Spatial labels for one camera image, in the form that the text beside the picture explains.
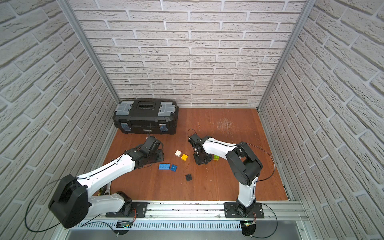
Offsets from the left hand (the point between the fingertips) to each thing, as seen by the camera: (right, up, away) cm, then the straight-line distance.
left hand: (164, 153), depth 86 cm
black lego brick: (+15, -13, -2) cm, 20 cm away
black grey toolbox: (-13, +22, +6) cm, 26 cm away
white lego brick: (+7, -2, +7) cm, 10 cm away
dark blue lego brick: (+5, -9, 0) cm, 10 cm away
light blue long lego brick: (-1, -8, +2) cm, 9 cm away
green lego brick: (+31, -3, +4) cm, 31 cm away
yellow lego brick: (+11, -4, +6) cm, 14 cm away
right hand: (+24, -6, +6) cm, 25 cm away
